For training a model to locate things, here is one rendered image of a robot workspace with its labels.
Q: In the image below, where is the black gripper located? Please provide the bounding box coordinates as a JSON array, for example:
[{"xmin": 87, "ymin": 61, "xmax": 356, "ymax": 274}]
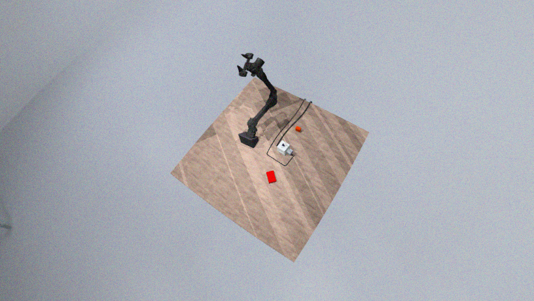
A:
[{"xmin": 237, "ymin": 53, "xmax": 253, "ymax": 77}]

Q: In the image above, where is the red flat rectangular block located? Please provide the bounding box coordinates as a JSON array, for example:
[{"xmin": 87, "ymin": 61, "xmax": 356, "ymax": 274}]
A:
[{"xmin": 266, "ymin": 171, "xmax": 276, "ymax": 184}]

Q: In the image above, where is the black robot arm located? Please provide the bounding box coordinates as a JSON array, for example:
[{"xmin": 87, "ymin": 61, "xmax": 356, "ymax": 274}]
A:
[{"xmin": 246, "ymin": 57, "xmax": 277, "ymax": 138}]

